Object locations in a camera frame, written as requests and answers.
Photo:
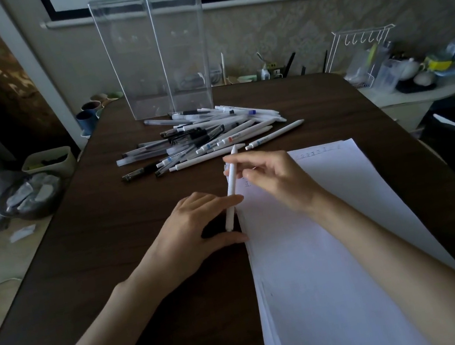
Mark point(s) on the white teapot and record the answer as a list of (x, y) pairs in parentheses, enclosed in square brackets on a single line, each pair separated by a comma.
[(407, 69)]

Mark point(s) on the person's right hand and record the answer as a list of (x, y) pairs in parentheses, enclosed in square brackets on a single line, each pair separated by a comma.
[(286, 181)]

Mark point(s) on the clear plastic measuring jug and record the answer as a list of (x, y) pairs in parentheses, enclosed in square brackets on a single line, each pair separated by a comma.
[(386, 78)]

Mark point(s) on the small white bottle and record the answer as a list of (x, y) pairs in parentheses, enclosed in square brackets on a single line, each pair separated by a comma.
[(265, 73)]

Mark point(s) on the pile of pens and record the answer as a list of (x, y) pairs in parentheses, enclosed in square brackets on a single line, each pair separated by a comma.
[(204, 139)]

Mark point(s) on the person's left hand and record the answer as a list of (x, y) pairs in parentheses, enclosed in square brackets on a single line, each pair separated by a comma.
[(179, 249)]

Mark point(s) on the black router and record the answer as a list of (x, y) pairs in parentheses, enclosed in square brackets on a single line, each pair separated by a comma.
[(290, 64)]

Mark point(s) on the stack of white paper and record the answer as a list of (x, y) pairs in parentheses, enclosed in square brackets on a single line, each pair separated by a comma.
[(315, 273)]

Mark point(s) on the white pen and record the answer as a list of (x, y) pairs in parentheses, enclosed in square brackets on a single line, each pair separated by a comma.
[(233, 182)]

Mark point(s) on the group of colourful cups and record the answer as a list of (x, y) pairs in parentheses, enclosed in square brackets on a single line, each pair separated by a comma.
[(86, 120)]

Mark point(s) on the person's right forearm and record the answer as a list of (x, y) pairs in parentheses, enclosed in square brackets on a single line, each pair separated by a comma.
[(425, 275)]

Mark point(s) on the yellow green container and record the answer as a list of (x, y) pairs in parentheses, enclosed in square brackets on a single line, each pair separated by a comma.
[(439, 64)]

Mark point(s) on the black round tray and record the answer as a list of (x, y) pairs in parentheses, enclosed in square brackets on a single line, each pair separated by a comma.
[(408, 88)]

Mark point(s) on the beige plastic bin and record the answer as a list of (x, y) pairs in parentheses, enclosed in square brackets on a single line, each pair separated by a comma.
[(64, 168)]

